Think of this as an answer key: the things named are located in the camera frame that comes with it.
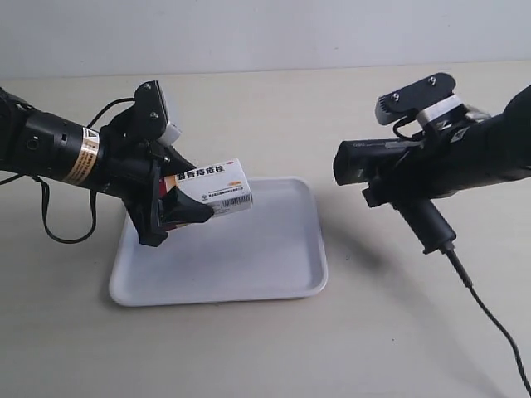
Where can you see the white red medicine box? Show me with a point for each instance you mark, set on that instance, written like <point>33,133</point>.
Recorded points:
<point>222,186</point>

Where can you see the white plastic tray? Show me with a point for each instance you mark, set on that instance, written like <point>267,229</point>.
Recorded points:
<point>275,250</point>

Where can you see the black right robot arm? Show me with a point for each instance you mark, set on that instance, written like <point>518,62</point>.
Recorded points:
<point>490,152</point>

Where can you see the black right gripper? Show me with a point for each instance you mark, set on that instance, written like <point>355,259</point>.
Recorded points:
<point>399,170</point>

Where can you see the black handheld barcode scanner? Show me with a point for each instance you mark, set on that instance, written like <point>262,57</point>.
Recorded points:
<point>426,222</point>

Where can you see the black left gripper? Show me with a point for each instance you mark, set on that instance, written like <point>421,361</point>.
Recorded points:
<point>130,167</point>

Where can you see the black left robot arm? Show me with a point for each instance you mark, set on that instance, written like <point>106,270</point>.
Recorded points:
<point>44,146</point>

